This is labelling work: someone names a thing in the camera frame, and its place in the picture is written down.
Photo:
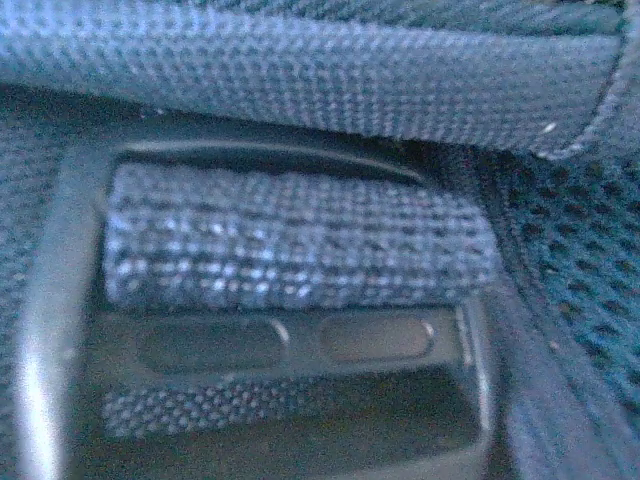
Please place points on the navy blue backpack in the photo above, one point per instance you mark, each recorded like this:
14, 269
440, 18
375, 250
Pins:
320, 240

